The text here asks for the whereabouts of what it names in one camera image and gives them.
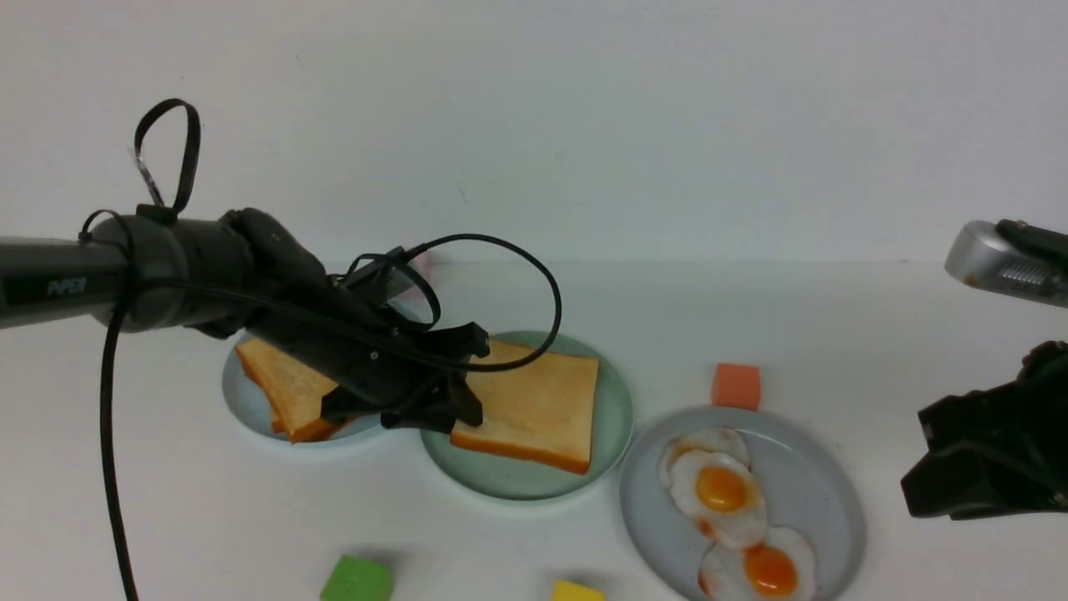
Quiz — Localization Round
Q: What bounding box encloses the fried egg toy top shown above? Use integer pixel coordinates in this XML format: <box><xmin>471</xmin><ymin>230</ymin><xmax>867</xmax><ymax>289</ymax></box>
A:
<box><xmin>657</xmin><ymin>427</ymin><xmax>751</xmax><ymax>488</ymax></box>

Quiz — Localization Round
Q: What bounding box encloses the mint green center plate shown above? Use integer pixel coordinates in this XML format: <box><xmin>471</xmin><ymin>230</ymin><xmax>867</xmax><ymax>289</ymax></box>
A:
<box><xmin>420</xmin><ymin>332</ymin><xmax>634</xmax><ymax>505</ymax></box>

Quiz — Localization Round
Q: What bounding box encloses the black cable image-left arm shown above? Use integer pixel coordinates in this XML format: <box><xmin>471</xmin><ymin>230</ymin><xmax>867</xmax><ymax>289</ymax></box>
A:
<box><xmin>79</xmin><ymin>98</ymin><xmax>563</xmax><ymax>601</ymax></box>

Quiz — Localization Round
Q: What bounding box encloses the light blue bread plate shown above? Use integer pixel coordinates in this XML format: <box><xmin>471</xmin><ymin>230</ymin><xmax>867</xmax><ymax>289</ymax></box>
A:
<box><xmin>222</xmin><ymin>331</ymin><xmax>384</xmax><ymax>448</ymax></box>

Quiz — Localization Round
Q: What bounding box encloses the toast slice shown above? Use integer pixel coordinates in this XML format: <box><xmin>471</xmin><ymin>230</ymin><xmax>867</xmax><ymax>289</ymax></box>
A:
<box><xmin>235</xmin><ymin>338</ymin><xmax>355</xmax><ymax>444</ymax></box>
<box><xmin>449</xmin><ymin>351</ymin><xmax>602</xmax><ymax>475</ymax></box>

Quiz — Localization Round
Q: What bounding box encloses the orange cube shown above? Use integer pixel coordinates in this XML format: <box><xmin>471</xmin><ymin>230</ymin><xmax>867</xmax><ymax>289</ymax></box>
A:
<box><xmin>710</xmin><ymin>364</ymin><xmax>763</xmax><ymax>412</ymax></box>

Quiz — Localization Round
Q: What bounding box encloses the fried egg toy middle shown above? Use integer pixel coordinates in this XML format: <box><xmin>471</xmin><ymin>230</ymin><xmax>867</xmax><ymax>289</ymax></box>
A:
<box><xmin>668</xmin><ymin>450</ymin><xmax>769</xmax><ymax>550</ymax></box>

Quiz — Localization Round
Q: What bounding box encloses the yellow cube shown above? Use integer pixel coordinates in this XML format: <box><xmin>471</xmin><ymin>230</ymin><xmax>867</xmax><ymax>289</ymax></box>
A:
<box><xmin>551</xmin><ymin>579</ymin><xmax>607</xmax><ymax>601</ymax></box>

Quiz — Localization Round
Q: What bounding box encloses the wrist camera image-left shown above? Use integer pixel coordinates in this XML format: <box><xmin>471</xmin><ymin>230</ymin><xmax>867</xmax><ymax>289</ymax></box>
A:
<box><xmin>343</xmin><ymin>250</ymin><xmax>426</xmax><ymax>304</ymax></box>

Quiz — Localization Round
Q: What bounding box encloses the fried egg toy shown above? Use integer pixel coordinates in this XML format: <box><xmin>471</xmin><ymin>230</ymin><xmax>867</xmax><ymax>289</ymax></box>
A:
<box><xmin>657</xmin><ymin>427</ymin><xmax>751</xmax><ymax>488</ymax></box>
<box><xmin>668</xmin><ymin>450</ymin><xmax>769</xmax><ymax>550</ymax></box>
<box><xmin>697</xmin><ymin>528</ymin><xmax>818</xmax><ymax>600</ymax></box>

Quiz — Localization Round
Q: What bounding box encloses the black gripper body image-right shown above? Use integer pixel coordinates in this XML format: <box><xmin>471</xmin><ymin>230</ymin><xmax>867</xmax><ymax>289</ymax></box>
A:
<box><xmin>900</xmin><ymin>341</ymin><xmax>1067</xmax><ymax>520</ymax></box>

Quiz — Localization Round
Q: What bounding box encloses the green cube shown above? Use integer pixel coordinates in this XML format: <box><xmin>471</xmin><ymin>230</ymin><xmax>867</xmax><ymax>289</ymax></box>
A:
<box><xmin>318</xmin><ymin>554</ymin><xmax>394</xmax><ymax>601</ymax></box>

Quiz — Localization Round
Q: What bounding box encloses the fried egg toy bottom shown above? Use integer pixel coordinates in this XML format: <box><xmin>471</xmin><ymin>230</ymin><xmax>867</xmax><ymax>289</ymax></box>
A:
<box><xmin>697</xmin><ymin>528</ymin><xmax>818</xmax><ymax>600</ymax></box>

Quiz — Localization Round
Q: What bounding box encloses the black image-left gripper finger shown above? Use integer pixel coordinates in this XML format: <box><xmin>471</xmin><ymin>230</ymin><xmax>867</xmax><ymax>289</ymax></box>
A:
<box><xmin>417</xmin><ymin>322</ymin><xmax>491</xmax><ymax>368</ymax></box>
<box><xmin>382</xmin><ymin>371</ymin><xmax>484</xmax><ymax>432</ymax></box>

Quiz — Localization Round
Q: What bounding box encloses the pink cube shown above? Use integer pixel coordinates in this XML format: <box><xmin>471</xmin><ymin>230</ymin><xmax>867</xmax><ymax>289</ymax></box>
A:
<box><xmin>409</xmin><ymin>251</ymin><xmax>431</xmax><ymax>286</ymax></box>

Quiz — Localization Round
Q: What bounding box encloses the silver wrist camera image-right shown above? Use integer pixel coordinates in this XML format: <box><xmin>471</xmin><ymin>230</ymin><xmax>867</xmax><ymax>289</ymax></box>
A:
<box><xmin>945</xmin><ymin>220</ymin><xmax>1067</xmax><ymax>309</ymax></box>

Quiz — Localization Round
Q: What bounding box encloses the grey egg plate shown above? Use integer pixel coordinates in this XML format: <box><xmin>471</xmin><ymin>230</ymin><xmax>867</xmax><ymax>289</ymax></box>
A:
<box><xmin>618</xmin><ymin>407</ymin><xmax>867</xmax><ymax>600</ymax></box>

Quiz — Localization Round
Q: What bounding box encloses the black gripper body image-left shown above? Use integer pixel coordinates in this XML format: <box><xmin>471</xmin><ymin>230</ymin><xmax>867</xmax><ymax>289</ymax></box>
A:
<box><xmin>250</xmin><ymin>284</ymin><xmax>450</xmax><ymax>418</ymax></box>

